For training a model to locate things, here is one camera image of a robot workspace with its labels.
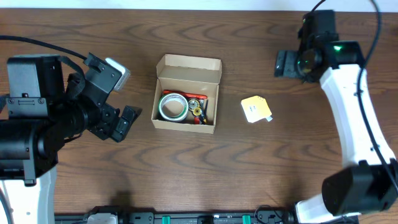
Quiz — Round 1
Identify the cardboard box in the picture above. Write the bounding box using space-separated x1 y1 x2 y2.
151 54 222 134

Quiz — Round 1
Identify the correction tape dispenser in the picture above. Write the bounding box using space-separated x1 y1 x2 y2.
188 98 207 124

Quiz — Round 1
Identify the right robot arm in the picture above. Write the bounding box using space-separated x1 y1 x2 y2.
274 10 397 223

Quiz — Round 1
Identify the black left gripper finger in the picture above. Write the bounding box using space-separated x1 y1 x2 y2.
110 118 131 142
121 106 142 124

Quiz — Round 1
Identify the small yellow spiral notepad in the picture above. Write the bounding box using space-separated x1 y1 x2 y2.
241 96 273 123

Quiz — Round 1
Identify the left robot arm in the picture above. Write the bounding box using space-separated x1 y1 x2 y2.
1 54 141 223

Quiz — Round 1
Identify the green tape roll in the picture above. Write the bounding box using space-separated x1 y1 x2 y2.
157 95 190 123

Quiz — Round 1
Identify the white masking tape roll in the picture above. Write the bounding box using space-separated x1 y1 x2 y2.
157 92 190 122

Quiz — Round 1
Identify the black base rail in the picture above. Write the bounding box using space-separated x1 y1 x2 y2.
55 205 297 224

